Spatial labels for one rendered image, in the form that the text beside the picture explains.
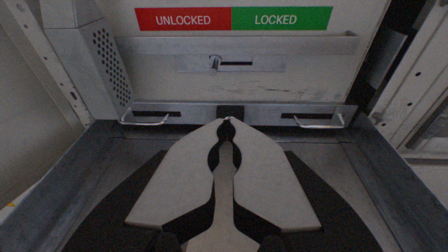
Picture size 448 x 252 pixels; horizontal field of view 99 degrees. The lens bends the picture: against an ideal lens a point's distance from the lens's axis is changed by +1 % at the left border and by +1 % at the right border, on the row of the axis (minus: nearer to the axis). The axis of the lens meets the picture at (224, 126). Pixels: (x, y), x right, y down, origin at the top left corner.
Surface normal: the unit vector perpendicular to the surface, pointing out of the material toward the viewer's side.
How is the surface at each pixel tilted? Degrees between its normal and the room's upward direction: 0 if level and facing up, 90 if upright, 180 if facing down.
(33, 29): 90
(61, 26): 61
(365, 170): 0
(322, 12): 90
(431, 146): 90
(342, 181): 0
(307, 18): 90
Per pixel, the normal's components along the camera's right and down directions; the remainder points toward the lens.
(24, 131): 0.94, 0.22
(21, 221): 1.00, 0.02
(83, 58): -0.04, 0.65
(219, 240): -0.01, -0.76
